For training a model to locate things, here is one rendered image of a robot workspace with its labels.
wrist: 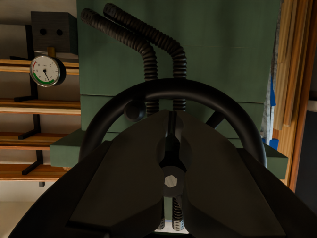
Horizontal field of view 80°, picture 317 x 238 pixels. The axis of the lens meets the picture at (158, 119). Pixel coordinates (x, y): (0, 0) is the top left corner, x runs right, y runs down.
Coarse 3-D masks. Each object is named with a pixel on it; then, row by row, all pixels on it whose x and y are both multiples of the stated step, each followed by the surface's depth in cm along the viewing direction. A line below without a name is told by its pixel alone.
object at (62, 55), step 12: (36, 12) 39; (48, 12) 39; (60, 12) 39; (36, 24) 40; (48, 24) 40; (60, 24) 39; (72, 24) 41; (36, 36) 40; (48, 36) 40; (60, 36) 40; (72, 36) 41; (36, 48) 41; (60, 48) 40; (72, 48) 41
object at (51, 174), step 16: (32, 48) 264; (0, 64) 232; (16, 64) 233; (64, 64) 227; (32, 80) 271; (32, 96) 267; (0, 112) 238; (16, 112) 239; (32, 112) 240; (48, 112) 241; (64, 112) 242; (80, 112) 243; (0, 144) 244; (16, 144) 245; (32, 144) 246; (48, 144) 247; (0, 176) 254; (16, 176) 255; (32, 176) 257; (48, 176) 259
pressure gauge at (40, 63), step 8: (48, 48) 40; (40, 56) 38; (48, 56) 38; (32, 64) 38; (40, 64) 38; (48, 64) 38; (56, 64) 38; (32, 72) 39; (40, 72) 39; (48, 72) 39; (56, 72) 39; (64, 72) 40; (40, 80) 39; (48, 80) 39; (56, 80) 39
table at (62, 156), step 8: (80, 128) 65; (72, 136) 56; (80, 136) 56; (56, 144) 49; (64, 144) 49; (72, 144) 49; (80, 144) 49; (264, 144) 56; (56, 152) 49; (64, 152) 49; (72, 152) 49; (272, 152) 50; (56, 160) 49; (64, 160) 49; (72, 160) 49; (272, 160) 47; (280, 160) 47; (272, 168) 47; (280, 168) 47; (280, 176) 48
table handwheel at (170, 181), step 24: (120, 96) 27; (144, 96) 26; (168, 96) 27; (192, 96) 26; (216, 96) 26; (96, 120) 27; (216, 120) 27; (240, 120) 26; (96, 144) 28; (168, 144) 38; (168, 168) 27; (168, 192) 28
